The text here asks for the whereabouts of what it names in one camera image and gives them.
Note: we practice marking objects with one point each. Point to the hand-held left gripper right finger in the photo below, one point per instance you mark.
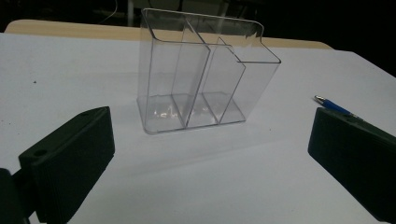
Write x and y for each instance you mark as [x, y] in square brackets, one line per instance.
[355, 155]

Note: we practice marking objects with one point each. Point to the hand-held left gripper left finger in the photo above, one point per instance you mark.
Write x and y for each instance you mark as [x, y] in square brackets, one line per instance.
[67, 161]

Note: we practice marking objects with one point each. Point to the blue ballpoint pen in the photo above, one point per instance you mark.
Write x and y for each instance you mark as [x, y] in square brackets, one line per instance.
[333, 106]

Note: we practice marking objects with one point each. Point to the clear plastic pen holder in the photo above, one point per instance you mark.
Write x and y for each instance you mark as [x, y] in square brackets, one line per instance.
[199, 84]

